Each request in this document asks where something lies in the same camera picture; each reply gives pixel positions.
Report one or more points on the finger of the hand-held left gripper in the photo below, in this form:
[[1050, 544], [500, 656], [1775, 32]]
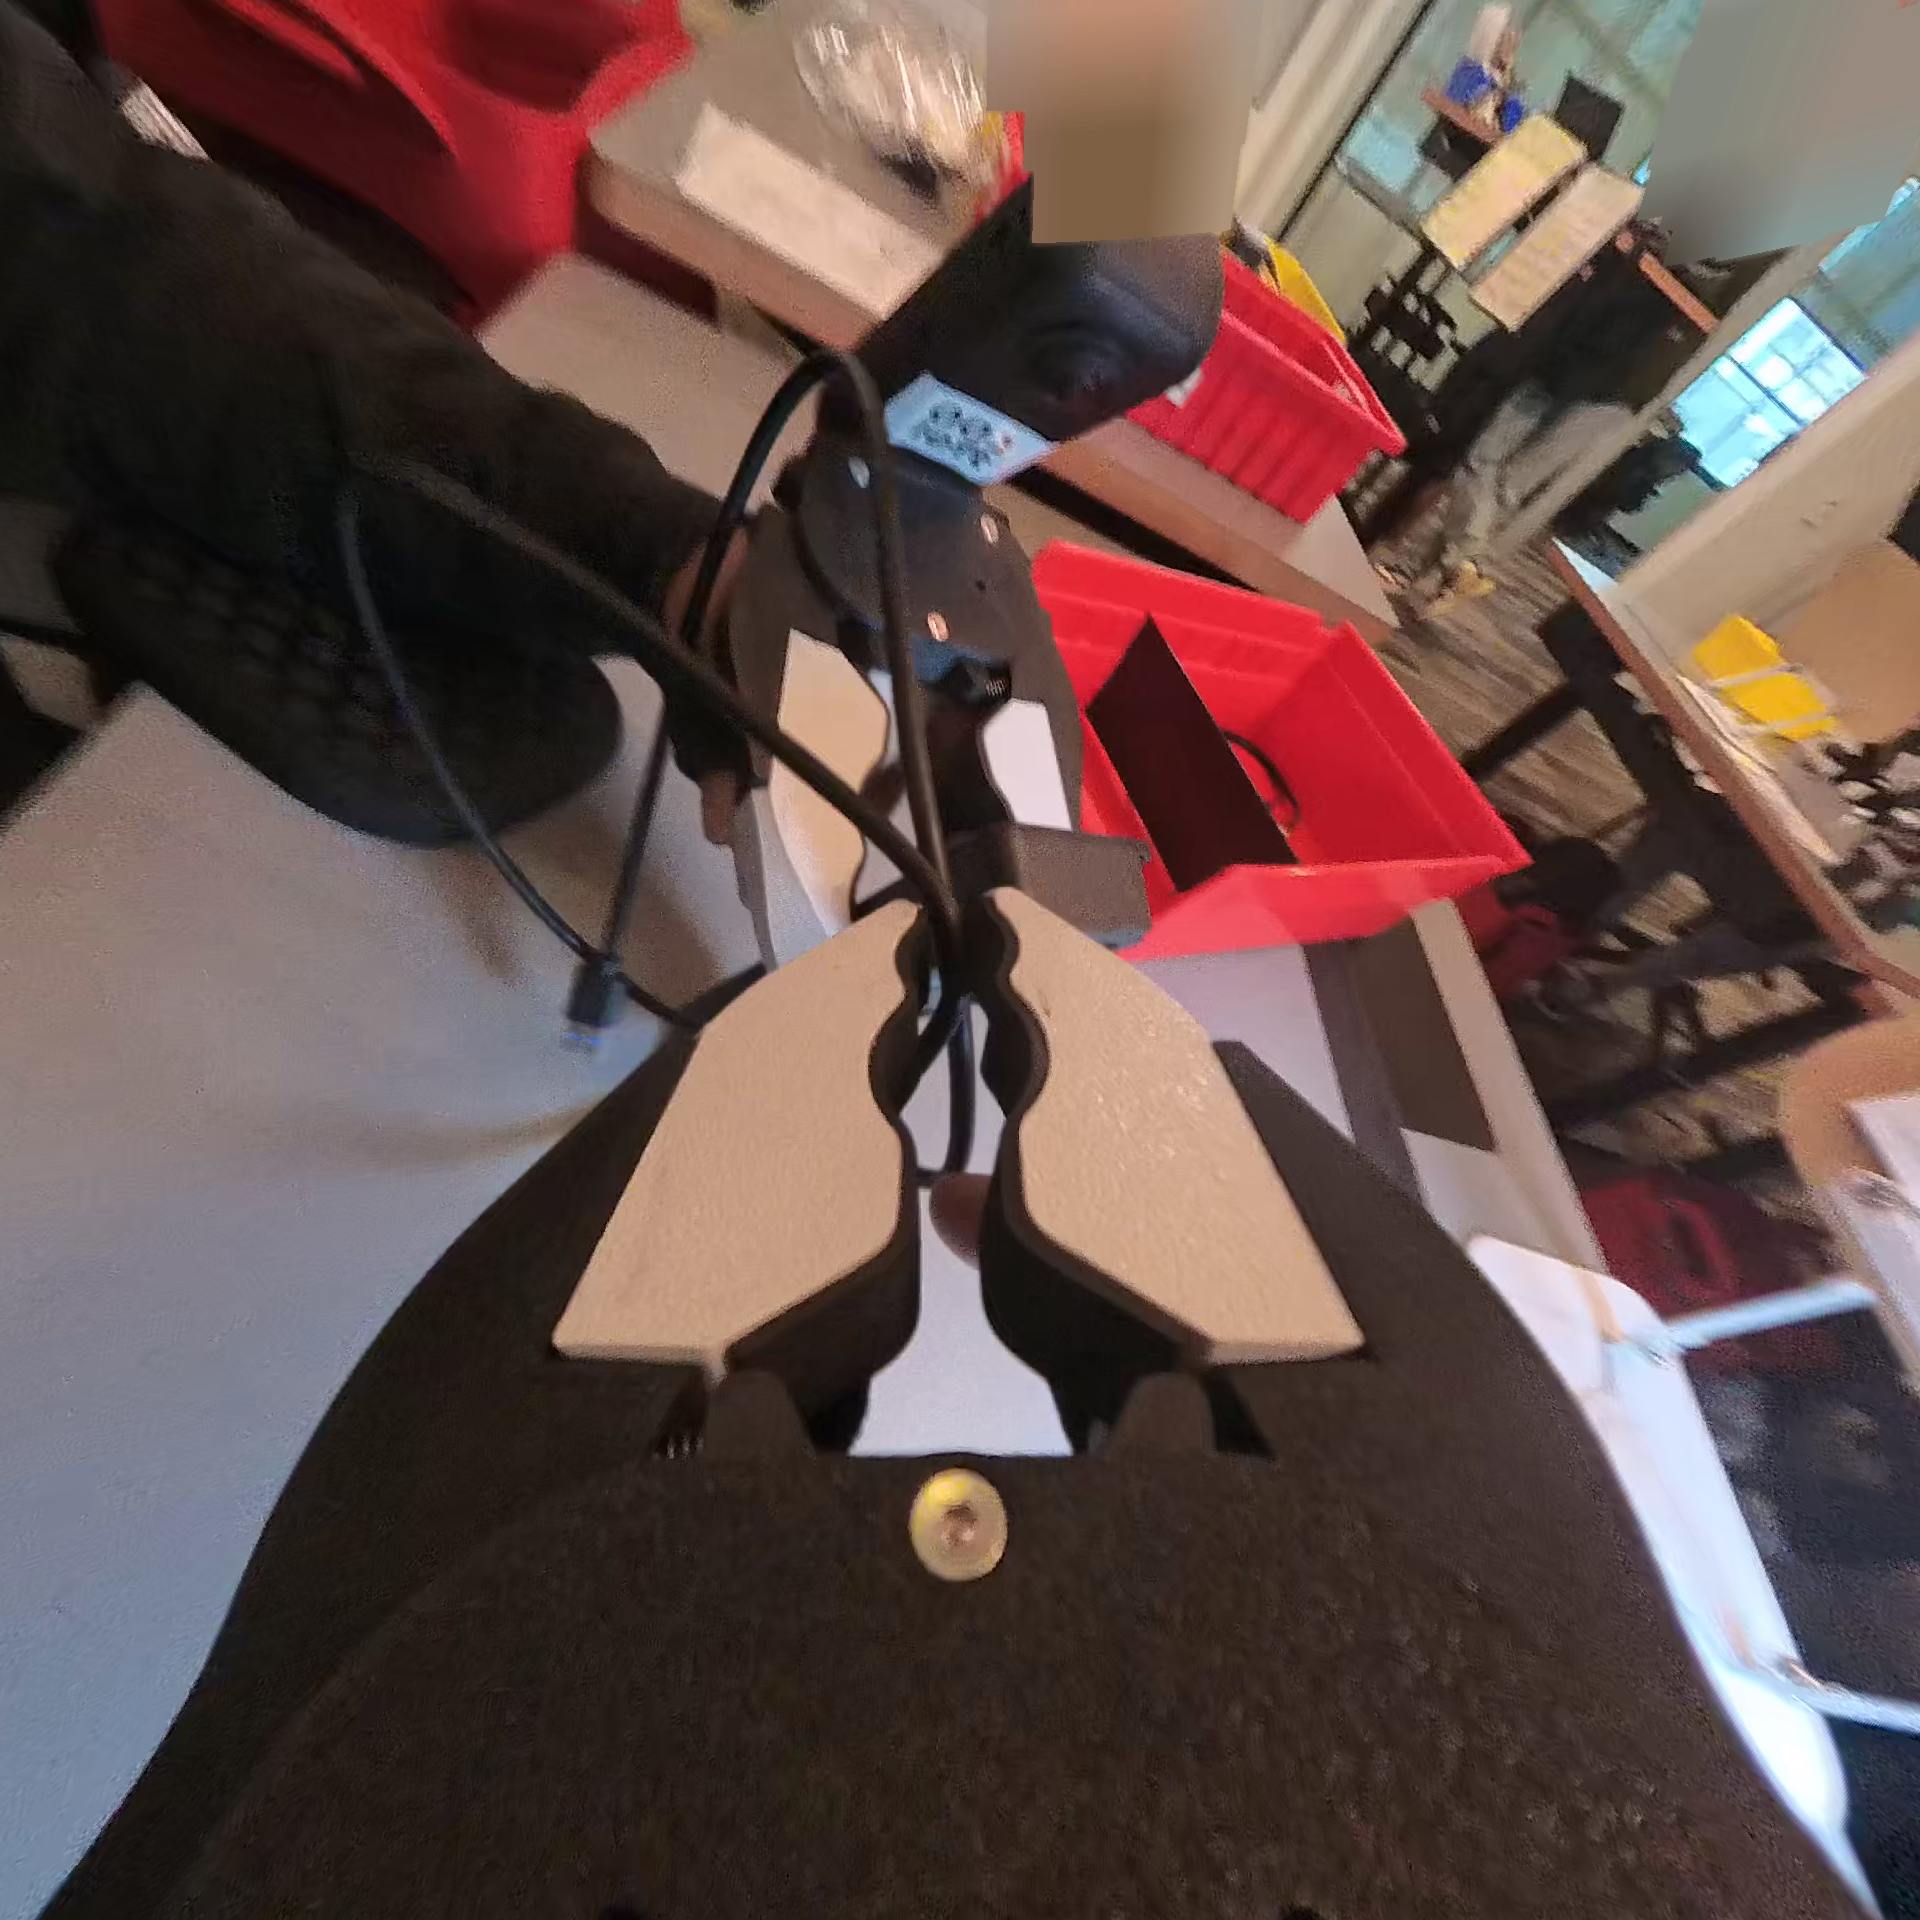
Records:
[[820, 749], [1037, 763]]

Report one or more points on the black textured rounded object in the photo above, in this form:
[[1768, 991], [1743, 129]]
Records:
[[375, 704]]

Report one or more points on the brown upright board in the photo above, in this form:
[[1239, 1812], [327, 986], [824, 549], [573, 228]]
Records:
[[1500, 187], [1560, 247]]

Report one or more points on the red plastic bin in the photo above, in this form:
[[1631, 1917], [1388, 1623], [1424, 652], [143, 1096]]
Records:
[[1290, 404], [1381, 779]]

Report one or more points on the red bag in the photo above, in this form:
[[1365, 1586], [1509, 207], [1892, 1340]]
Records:
[[1694, 1243]]

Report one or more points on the large red plastic container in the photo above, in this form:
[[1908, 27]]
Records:
[[375, 106]]

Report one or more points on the printed paper sheet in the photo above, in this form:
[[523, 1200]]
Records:
[[796, 194]]

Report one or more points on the grey USB hub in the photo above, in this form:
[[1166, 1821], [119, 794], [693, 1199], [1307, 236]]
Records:
[[1066, 885]]

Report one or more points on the person's right hand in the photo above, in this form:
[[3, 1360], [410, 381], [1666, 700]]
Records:
[[962, 1215]]

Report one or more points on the person's left forearm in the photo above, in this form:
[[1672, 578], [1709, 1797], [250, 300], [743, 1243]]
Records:
[[300, 345]]

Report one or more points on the yellow bin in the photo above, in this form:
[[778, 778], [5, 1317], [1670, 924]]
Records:
[[1756, 674]]

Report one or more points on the black divider panel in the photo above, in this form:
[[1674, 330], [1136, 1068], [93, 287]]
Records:
[[1184, 763]]

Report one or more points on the person's left hand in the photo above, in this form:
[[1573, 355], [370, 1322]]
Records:
[[686, 592]]

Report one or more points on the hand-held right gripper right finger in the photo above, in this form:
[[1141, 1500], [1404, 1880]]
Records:
[[1171, 1185]]

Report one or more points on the white metal stand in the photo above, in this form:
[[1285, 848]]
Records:
[[1622, 1425]]

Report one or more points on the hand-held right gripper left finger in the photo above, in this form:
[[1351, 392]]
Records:
[[751, 1185]]

